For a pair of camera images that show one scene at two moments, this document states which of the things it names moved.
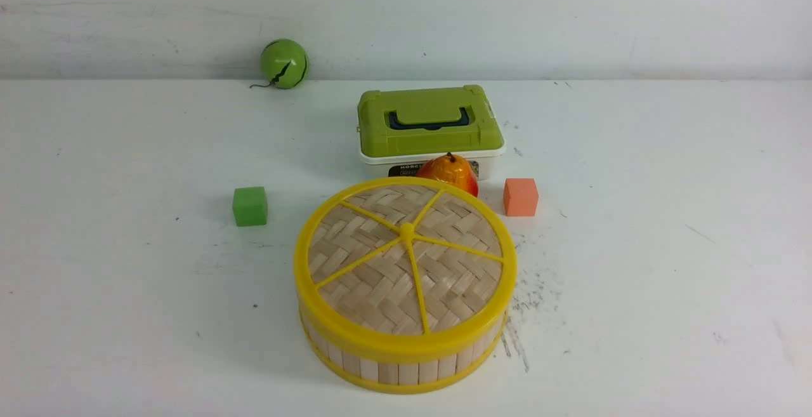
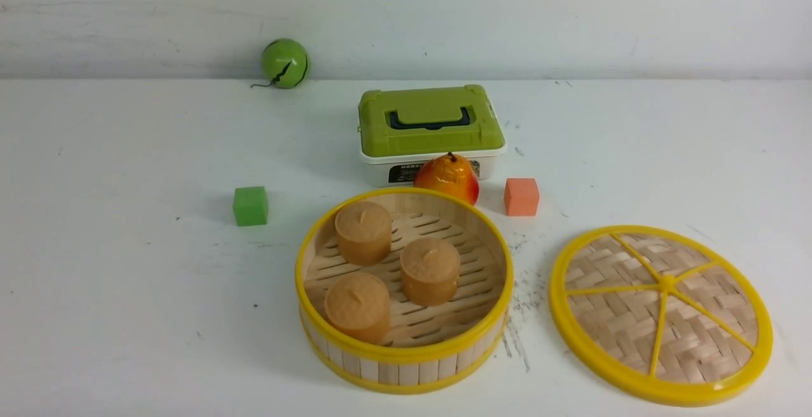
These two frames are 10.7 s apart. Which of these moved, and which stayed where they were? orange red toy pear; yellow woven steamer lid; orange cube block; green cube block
Moved: yellow woven steamer lid
Stayed: orange cube block; orange red toy pear; green cube block
